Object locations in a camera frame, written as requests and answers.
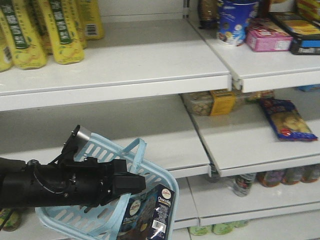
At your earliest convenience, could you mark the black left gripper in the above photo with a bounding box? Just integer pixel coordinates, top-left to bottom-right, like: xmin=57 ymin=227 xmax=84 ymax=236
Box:
xmin=59 ymin=157 xmax=146 ymax=208

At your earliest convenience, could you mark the dark blue cookie box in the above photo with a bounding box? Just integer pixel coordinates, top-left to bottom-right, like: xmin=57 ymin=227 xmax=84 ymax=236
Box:
xmin=117 ymin=184 xmax=175 ymax=240

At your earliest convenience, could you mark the light blue plastic basket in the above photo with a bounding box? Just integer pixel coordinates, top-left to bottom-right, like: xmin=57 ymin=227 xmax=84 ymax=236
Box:
xmin=35 ymin=132 xmax=179 ymax=240

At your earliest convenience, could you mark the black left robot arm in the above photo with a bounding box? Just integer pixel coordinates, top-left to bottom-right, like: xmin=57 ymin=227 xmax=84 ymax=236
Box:
xmin=0 ymin=157 xmax=146 ymax=208

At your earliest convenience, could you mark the white store shelving unit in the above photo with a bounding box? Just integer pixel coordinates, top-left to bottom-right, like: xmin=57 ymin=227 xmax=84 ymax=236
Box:
xmin=0 ymin=0 xmax=320 ymax=240

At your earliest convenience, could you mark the clear cookie tub yellow label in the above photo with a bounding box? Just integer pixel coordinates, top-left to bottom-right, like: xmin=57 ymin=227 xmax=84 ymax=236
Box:
xmin=181 ymin=89 xmax=248 ymax=116

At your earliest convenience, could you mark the yellow pear drink bottle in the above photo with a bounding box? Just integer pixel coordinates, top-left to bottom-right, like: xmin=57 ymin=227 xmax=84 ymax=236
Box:
xmin=75 ymin=0 xmax=105 ymax=40
xmin=37 ymin=0 xmax=85 ymax=65
xmin=0 ymin=0 xmax=47 ymax=70

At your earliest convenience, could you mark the blue cookie bag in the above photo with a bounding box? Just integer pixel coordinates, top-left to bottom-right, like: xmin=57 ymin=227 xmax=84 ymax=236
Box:
xmin=258 ymin=98 xmax=318 ymax=142

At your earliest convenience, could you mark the pink snack box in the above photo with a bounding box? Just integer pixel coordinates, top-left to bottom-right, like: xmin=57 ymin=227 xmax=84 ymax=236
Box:
xmin=245 ymin=18 xmax=293 ymax=52

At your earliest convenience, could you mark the blue round cookie tub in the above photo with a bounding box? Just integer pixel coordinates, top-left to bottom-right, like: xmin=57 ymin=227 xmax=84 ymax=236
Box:
xmin=217 ymin=0 xmax=259 ymax=47

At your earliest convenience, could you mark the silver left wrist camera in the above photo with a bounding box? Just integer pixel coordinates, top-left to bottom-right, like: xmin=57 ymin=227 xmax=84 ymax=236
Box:
xmin=61 ymin=124 xmax=92 ymax=160

